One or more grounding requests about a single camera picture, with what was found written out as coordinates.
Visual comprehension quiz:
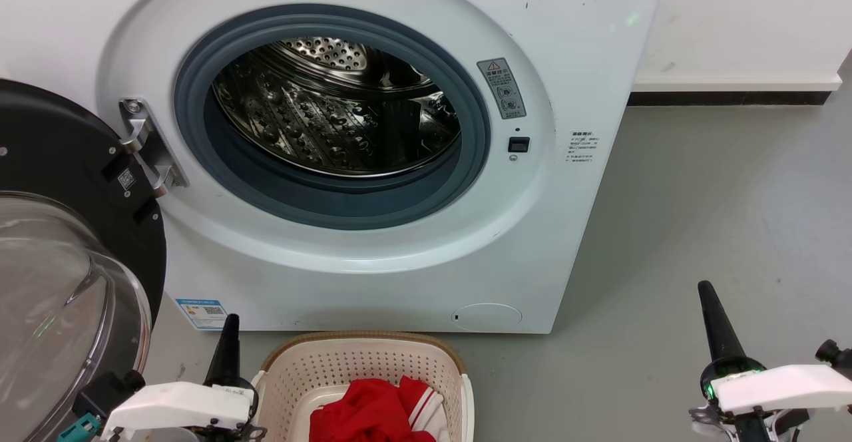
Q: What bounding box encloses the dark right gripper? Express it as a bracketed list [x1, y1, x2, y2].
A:
[688, 280, 814, 442]

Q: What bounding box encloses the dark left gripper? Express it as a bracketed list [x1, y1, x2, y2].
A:
[193, 314, 268, 442]

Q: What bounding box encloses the red garment with white stripes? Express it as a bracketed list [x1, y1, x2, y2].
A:
[309, 375, 449, 442]

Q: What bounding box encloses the cream perforated laundry basket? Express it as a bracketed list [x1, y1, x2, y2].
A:
[251, 331, 476, 442]

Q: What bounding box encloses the stainless steel washing machine drum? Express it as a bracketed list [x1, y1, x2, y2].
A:
[212, 36, 463, 178]

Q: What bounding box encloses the black round washer door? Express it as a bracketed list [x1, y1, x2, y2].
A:
[0, 78, 167, 442]

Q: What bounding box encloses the blue energy label sticker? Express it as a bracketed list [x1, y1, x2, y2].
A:
[175, 298, 229, 332]

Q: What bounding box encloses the grey rubber door gasket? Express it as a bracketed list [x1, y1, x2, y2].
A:
[174, 4, 493, 231]

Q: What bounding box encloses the white front-load washing machine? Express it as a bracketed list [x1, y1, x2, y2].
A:
[0, 0, 670, 334]

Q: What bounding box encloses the silver door hinge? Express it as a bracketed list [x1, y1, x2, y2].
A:
[120, 98, 190, 197]

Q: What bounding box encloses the round drain filter cover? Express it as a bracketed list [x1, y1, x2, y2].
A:
[452, 303, 524, 332]

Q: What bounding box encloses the black baseboard strip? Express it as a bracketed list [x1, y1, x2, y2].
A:
[628, 91, 833, 107]

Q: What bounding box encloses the grey warning sticker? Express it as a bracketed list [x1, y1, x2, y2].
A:
[477, 57, 527, 120]

